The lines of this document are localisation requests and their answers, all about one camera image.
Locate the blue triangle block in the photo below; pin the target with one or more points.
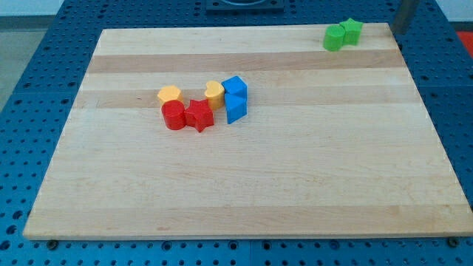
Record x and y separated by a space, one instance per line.
235 106

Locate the red star block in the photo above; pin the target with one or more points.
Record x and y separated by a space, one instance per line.
199 115

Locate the blue cube block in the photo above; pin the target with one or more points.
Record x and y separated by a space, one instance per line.
236 86

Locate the yellow heart block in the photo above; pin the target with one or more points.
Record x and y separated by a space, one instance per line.
215 94

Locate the red cylinder block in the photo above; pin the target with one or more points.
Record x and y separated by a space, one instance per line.
173 114

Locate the yellow hexagon block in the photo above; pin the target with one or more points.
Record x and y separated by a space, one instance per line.
168 93

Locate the light wooden board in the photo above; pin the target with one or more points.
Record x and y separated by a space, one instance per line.
333 145

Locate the green cylinder block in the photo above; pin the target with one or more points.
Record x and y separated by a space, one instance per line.
334 38

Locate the green star block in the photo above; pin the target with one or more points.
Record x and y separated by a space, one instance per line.
352 30

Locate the grey metal rod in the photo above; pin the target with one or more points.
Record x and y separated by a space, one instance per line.
404 16

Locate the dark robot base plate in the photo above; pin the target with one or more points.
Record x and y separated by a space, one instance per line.
243 5

